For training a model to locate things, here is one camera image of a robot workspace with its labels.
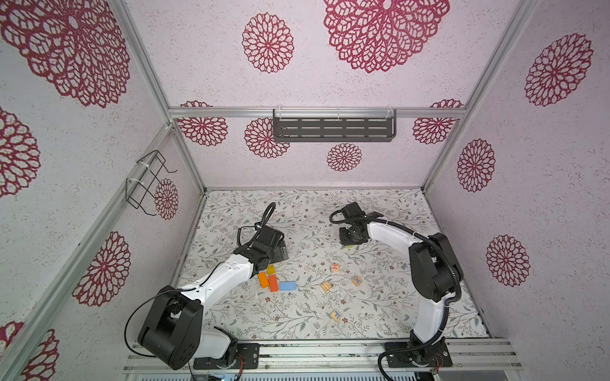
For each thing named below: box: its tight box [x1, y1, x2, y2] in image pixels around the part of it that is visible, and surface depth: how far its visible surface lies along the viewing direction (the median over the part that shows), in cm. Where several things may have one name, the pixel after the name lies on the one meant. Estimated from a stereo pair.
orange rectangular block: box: [258, 271, 270, 289], surface depth 92 cm
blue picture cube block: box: [330, 309, 343, 323], surface depth 83 cm
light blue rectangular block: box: [279, 280, 297, 291], surface depth 91 cm
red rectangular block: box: [267, 274, 279, 293], surface depth 92 cm
